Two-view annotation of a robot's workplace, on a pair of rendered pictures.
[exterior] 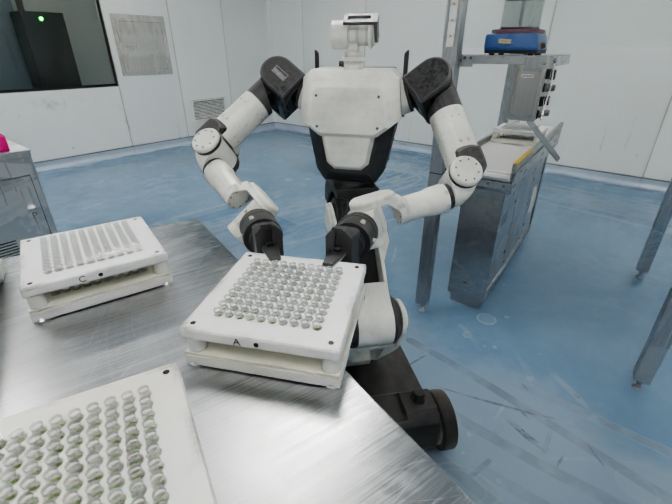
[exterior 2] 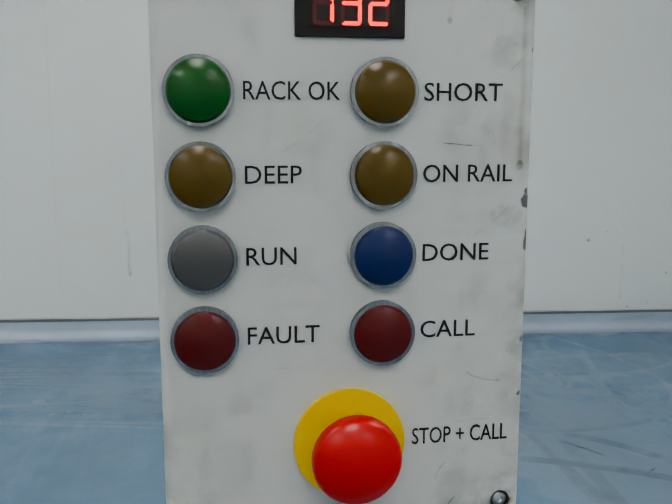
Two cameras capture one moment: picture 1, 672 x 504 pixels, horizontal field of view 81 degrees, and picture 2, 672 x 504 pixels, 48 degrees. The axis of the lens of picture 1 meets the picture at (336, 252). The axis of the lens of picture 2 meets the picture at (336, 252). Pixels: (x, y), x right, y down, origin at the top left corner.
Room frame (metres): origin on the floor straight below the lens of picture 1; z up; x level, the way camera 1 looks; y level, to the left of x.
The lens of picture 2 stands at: (0.87, -1.02, 0.99)
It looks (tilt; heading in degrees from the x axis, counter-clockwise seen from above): 9 degrees down; 317
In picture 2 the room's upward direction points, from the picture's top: straight up
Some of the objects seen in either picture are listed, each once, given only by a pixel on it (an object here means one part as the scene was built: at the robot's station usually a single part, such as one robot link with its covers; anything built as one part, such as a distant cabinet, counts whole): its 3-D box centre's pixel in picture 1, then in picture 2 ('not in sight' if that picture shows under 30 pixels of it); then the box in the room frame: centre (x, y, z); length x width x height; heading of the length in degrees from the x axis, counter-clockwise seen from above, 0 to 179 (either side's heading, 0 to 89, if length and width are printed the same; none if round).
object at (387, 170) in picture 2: not in sight; (384, 175); (1.09, -1.26, 0.98); 0.03 x 0.01 x 0.03; 55
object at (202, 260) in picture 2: not in sight; (202, 260); (1.14, -1.20, 0.94); 0.03 x 0.01 x 0.03; 55
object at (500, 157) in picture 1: (515, 146); not in sight; (2.26, -1.02, 0.77); 1.35 x 0.25 x 0.05; 145
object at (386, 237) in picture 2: not in sight; (383, 255); (1.09, -1.26, 0.94); 0.03 x 0.01 x 0.03; 55
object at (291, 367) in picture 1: (285, 319); not in sight; (0.56, 0.09, 0.84); 0.24 x 0.24 x 0.02; 78
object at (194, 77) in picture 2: not in sight; (198, 90); (1.14, -1.20, 1.01); 0.03 x 0.01 x 0.03; 55
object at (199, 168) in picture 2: not in sight; (200, 176); (1.14, -1.20, 0.98); 0.03 x 0.01 x 0.03; 55
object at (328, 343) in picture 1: (284, 296); not in sight; (0.56, 0.09, 0.88); 0.25 x 0.24 x 0.02; 168
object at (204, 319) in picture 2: not in sight; (204, 341); (1.14, -1.20, 0.90); 0.03 x 0.01 x 0.03; 55
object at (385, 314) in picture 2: not in sight; (383, 334); (1.09, -1.26, 0.90); 0.03 x 0.01 x 0.03; 55
